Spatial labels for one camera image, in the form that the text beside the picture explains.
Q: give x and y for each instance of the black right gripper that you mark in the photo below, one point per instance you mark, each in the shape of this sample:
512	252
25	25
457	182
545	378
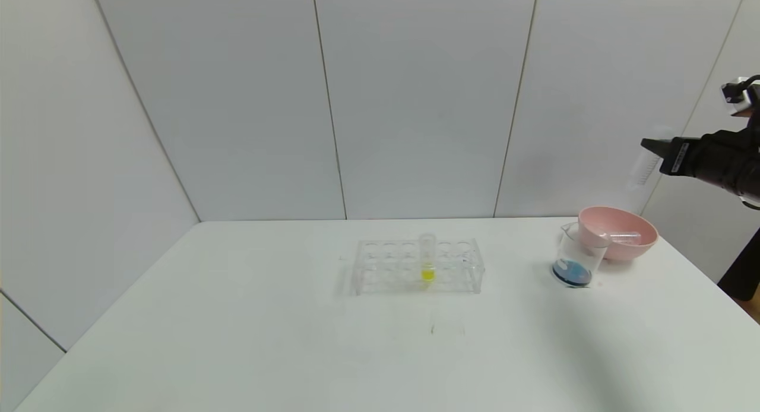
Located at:
677	155

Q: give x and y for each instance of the test tube with blue pigment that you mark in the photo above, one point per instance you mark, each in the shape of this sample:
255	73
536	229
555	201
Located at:
644	168

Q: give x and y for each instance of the test tube with red pigment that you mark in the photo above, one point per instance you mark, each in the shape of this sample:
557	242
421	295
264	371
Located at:
620	238

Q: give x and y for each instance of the test tube with yellow pigment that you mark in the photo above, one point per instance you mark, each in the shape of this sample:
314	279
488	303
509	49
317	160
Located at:
427	274

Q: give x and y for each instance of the clear acrylic test tube rack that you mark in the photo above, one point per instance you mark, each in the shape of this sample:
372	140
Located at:
392	263

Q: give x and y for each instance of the pink plastic bowl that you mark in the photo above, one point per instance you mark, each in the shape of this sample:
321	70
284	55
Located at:
623	222

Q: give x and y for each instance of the clear glass beaker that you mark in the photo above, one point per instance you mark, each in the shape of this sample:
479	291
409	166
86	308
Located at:
573	272

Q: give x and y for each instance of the black background object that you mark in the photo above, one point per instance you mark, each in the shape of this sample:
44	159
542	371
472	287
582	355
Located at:
742	269

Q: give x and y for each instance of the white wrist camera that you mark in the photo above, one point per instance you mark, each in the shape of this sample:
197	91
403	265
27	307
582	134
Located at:
733	94

